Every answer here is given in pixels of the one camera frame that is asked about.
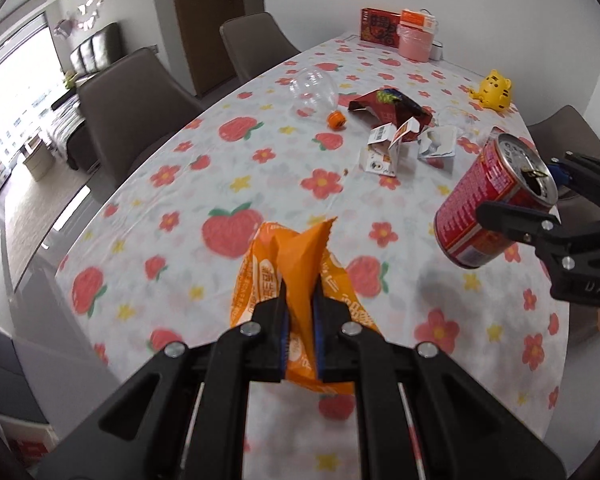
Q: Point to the pink wall garland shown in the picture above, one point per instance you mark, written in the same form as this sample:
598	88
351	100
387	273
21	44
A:
87	7

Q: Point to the brown wooden door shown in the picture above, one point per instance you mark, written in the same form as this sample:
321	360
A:
215	20

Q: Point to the clear plastic bottle orange cap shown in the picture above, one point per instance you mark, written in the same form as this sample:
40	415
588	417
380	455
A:
310	90

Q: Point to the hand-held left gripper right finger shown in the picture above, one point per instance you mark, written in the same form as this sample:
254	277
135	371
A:
332	350

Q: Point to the small white device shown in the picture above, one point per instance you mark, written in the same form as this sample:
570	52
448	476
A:
437	50

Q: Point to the white carton with orange print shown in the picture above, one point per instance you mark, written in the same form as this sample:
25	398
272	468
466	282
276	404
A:
380	152

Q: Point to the brown dining chair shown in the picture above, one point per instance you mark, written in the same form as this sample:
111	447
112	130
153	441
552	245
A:
255	40
130	95
570	127

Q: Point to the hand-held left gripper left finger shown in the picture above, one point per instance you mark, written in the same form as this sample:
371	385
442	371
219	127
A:
267	340

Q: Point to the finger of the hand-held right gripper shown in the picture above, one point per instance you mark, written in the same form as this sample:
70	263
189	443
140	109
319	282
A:
592	175
515	220

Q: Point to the yellow tiger toy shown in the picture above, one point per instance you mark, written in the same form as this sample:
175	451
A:
492	91

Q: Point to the pink hanging wall decoration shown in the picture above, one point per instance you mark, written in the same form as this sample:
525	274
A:
63	26

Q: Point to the orange and white box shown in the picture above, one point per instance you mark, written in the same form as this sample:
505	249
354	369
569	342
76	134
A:
417	19

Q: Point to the small green toy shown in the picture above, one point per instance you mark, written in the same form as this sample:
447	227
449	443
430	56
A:
68	80

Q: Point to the red drink can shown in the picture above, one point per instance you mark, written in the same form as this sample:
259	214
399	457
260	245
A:
475	185

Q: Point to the white storage bin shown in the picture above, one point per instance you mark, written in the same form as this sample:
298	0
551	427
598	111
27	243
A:
39	160

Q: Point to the torn white carton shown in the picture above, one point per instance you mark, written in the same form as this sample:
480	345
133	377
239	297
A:
437	147

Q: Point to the red patterned box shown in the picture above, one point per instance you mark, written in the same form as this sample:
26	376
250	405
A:
377	29

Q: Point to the floral strawberry tablecloth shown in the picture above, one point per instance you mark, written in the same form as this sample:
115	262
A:
180	200

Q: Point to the red snack bag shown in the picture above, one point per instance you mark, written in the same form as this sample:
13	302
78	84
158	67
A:
385	105

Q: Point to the bright window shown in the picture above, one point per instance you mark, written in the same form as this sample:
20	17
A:
10	110

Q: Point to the orange snack bag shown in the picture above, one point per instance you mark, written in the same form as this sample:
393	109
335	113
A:
300	270

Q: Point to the striped blanket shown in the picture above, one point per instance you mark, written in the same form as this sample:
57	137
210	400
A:
67	125

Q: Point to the grey leather sofa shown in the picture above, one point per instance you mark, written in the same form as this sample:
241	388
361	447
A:
97	47

